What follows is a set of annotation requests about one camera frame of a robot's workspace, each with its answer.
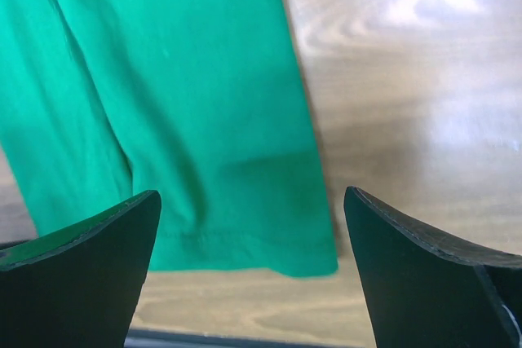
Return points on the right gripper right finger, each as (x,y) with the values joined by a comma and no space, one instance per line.
(425,287)

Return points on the green t-shirt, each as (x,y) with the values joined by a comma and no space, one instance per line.
(199,100)

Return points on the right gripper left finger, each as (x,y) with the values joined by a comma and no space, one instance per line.
(79,286)

